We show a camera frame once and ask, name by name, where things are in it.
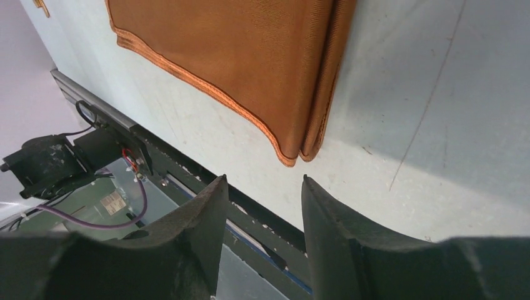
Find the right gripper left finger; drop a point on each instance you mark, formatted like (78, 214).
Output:
(175, 257)

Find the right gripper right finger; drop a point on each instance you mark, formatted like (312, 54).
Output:
(353, 257)

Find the orange cloth napkin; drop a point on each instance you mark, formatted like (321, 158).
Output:
(275, 63)

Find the wooden fork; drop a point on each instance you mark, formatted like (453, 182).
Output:
(41, 5)

